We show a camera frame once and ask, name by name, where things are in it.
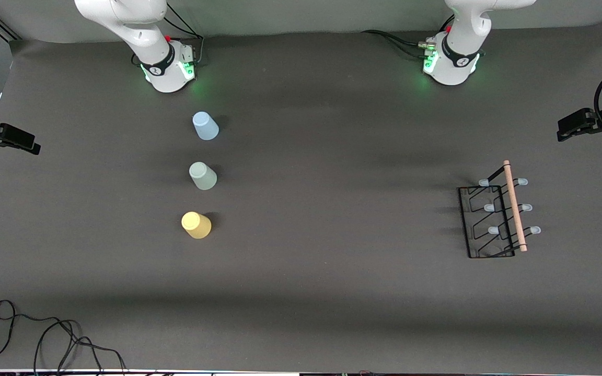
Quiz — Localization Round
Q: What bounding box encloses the black wire cup holder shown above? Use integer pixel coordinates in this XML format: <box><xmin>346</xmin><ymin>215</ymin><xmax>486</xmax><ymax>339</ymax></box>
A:
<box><xmin>457</xmin><ymin>160</ymin><xmax>542</xmax><ymax>259</ymax></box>

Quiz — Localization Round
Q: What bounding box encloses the pale green plastic cup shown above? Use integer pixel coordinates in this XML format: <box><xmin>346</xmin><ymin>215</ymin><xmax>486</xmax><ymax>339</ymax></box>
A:
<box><xmin>189</xmin><ymin>161</ymin><xmax>218</xmax><ymax>191</ymax></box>

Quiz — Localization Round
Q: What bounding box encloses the yellow plastic cup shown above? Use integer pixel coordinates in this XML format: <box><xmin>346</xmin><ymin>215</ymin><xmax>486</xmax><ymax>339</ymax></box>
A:
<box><xmin>181</xmin><ymin>211</ymin><xmax>212</xmax><ymax>240</ymax></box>

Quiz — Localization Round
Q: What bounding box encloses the light blue plastic cup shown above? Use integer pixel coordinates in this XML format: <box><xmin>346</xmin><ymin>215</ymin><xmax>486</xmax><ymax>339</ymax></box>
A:
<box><xmin>192</xmin><ymin>111</ymin><xmax>219</xmax><ymax>141</ymax></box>

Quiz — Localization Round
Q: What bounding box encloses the dark grey table mat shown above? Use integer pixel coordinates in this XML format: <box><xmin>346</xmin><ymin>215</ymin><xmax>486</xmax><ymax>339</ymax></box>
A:
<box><xmin>0</xmin><ymin>18</ymin><xmax>602</xmax><ymax>372</ymax></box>

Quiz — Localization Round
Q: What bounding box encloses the loose black cable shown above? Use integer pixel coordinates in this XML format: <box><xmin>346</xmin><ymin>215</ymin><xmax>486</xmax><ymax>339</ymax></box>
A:
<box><xmin>0</xmin><ymin>299</ymin><xmax>126</xmax><ymax>374</ymax></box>

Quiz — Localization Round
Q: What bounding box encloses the left arm base cable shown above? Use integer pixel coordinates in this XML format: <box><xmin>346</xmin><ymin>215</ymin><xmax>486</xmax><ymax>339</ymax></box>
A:
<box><xmin>361</xmin><ymin>29</ymin><xmax>435</xmax><ymax>58</ymax></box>

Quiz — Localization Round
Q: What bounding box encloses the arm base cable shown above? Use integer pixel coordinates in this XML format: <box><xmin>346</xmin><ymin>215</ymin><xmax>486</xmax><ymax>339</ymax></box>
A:
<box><xmin>361</xmin><ymin>29</ymin><xmax>435</xmax><ymax>58</ymax></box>
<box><xmin>163</xmin><ymin>3</ymin><xmax>205</xmax><ymax>66</ymax></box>

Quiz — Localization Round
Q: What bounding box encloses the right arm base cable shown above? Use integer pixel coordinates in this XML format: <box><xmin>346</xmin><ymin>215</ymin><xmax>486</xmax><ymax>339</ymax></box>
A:
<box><xmin>163</xmin><ymin>3</ymin><xmax>205</xmax><ymax>66</ymax></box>

